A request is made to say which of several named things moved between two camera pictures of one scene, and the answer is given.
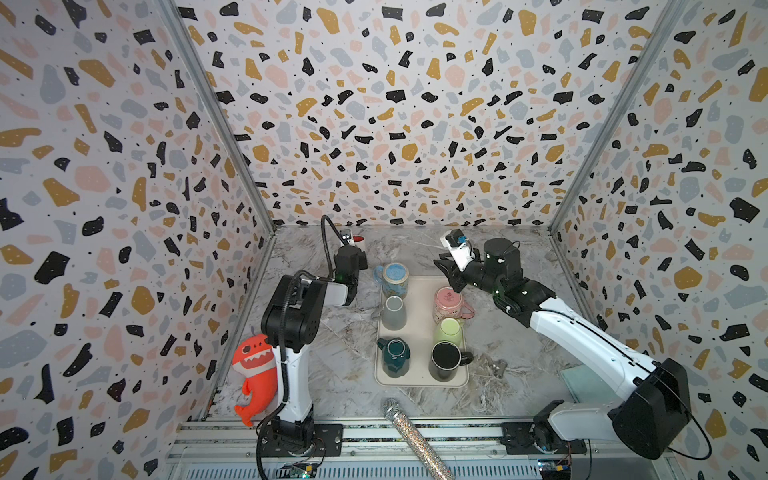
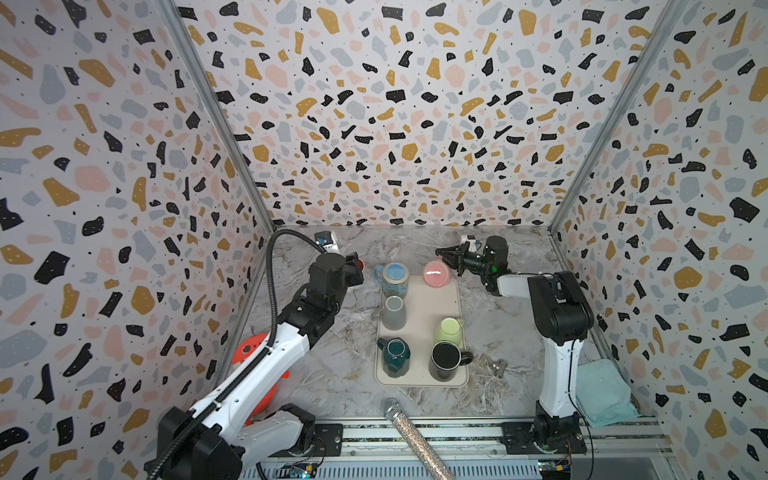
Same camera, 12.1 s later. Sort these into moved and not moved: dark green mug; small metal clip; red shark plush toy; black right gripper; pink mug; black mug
Moved: pink mug; black right gripper
Not moved: red shark plush toy; dark green mug; small metal clip; black mug
